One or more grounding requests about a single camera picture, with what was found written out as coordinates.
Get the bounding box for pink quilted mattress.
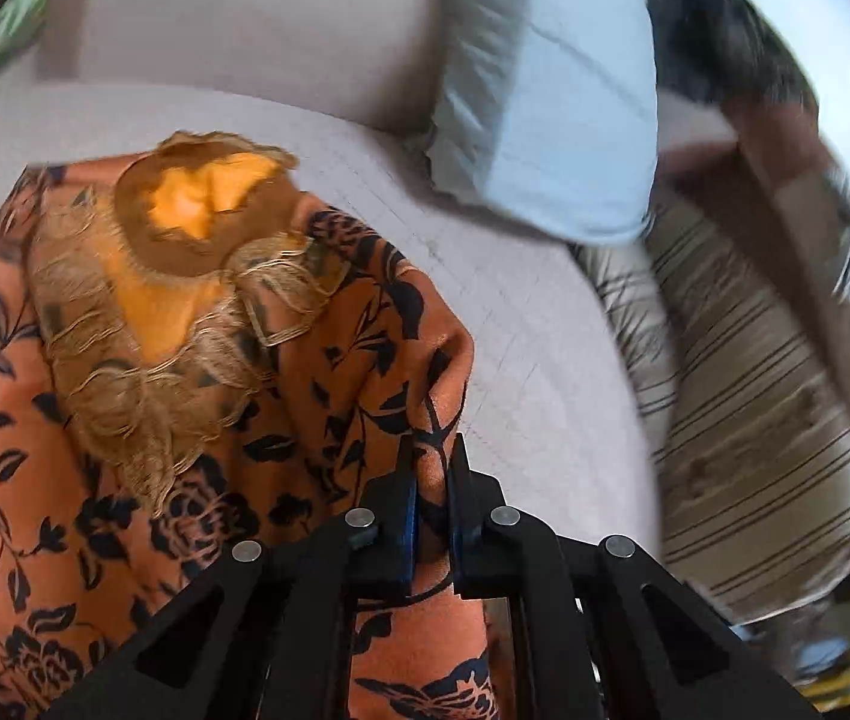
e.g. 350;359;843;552
0;76;660;550

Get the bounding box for beige striped floral cushion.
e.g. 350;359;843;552
647;190;850;624

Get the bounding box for pink bolster cushion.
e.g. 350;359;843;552
38;0;441;133

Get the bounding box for black furry cushion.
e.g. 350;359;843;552
647;0;819;112

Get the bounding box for light blue pillow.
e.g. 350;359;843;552
425;0;658;245

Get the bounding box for small striped cushion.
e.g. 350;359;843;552
570;234;686;421

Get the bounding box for orange black floral blouse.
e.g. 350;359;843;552
0;133;501;718

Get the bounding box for pink brown folded quilt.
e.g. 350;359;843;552
658;99;850;410

